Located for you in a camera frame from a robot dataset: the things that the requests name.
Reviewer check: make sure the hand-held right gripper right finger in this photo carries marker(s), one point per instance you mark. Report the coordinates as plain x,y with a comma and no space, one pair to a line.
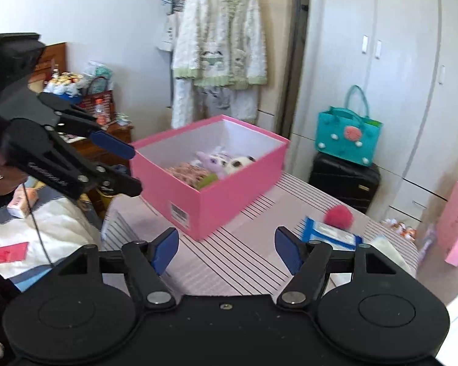
288,251

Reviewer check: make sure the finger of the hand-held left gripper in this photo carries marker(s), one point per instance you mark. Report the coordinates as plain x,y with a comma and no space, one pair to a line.
110,144
128,186

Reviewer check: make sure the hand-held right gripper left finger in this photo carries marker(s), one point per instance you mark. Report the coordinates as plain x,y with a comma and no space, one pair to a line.
164,248

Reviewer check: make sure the blue wet wipe pack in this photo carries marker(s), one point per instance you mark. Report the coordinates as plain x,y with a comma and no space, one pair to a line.
328,234

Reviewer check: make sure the pink fluffy pompom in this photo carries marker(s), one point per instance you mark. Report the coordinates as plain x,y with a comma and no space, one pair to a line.
337,217

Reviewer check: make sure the floral fabric scrunchie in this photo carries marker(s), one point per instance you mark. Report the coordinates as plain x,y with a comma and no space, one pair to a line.
187,173

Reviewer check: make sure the pink storage box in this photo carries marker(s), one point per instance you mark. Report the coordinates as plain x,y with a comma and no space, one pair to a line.
232,206

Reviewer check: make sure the green egg-shaped sponge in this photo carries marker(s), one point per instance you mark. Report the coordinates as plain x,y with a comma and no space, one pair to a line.
210,180

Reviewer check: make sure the purple plush toy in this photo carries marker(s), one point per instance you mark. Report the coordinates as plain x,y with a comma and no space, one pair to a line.
213,160

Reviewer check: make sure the white cotton tissue pack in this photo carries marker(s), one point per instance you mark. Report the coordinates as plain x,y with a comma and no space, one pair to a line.
385,247

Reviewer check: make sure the panda plush toy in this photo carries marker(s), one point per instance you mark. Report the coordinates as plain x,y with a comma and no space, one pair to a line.
236,164

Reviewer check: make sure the small white green box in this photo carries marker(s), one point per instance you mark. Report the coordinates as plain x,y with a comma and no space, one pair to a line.
120,120

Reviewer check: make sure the yellow plastic bin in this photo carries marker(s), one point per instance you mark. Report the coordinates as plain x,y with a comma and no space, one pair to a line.
107,202

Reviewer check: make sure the orange drink bottle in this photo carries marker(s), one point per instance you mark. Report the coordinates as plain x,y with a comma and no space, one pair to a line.
99,112

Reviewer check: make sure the red woven basket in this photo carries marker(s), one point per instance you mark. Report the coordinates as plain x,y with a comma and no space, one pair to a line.
93,101

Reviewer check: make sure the flower bouquet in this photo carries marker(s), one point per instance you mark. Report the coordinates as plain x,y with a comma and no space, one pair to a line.
61,84

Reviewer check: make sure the striped pink tablecloth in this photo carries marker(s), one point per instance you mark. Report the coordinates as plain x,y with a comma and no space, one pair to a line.
236,259

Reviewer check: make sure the wooden headboard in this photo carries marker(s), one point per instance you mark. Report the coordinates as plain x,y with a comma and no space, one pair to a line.
55,57

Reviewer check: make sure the teal white packet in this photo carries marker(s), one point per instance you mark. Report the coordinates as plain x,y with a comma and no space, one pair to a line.
99,70

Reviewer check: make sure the grey white bed blanket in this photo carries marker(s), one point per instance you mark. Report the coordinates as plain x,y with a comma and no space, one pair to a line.
61,228

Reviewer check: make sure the black suitcase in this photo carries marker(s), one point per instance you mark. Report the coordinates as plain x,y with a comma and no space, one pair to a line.
339,183

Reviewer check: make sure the small orange white carton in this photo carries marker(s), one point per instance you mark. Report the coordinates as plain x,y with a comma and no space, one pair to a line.
21,202

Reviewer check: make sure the pile of snack packets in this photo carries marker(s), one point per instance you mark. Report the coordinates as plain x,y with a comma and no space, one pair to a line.
400,230

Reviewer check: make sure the white canvas tote bag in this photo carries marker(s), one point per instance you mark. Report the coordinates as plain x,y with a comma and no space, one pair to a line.
168,34

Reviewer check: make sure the teal tote bag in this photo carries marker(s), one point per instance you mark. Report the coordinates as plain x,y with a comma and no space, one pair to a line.
347,141

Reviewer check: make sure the red paper card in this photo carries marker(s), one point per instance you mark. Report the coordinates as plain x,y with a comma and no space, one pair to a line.
7,253

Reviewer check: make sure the purple plastic packet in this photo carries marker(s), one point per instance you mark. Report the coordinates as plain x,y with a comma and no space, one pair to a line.
429,242

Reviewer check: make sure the white fluffy robe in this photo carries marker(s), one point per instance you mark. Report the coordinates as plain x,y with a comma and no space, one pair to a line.
217,38

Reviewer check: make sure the person's black clothing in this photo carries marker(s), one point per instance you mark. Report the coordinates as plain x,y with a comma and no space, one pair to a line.
0,312

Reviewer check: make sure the grey wooden wardrobe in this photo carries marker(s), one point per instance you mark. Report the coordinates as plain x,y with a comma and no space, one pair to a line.
404,84

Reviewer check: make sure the light wooden board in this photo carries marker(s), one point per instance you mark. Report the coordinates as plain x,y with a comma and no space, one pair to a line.
278,26

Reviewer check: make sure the black clothes rack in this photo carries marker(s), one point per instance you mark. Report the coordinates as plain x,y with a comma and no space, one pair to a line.
297,38

